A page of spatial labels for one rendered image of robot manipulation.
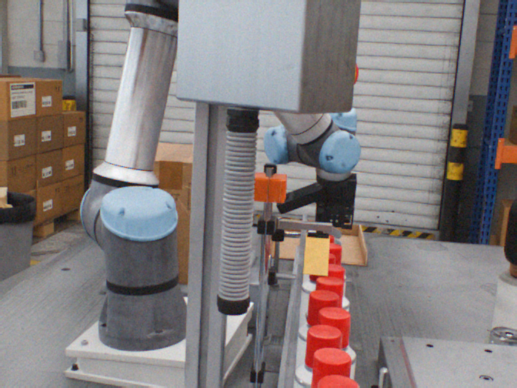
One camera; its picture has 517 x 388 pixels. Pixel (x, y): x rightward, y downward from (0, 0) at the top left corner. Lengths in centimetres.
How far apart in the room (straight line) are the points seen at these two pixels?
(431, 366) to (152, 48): 81
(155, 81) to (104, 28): 460
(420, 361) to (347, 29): 34
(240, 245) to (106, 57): 509
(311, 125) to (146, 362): 47
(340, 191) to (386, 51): 377
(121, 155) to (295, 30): 58
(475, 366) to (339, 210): 96
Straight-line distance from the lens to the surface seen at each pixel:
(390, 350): 112
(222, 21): 67
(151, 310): 103
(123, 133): 113
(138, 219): 99
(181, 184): 138
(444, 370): 44
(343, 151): 113
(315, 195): 138
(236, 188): 64
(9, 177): 446
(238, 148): 63
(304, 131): 112
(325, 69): 63
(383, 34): 513
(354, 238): 198
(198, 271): 78
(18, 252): 332
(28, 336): 126
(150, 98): 113
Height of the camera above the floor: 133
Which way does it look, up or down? 11 degrees down
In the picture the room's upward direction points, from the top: 3 degrees clockwise
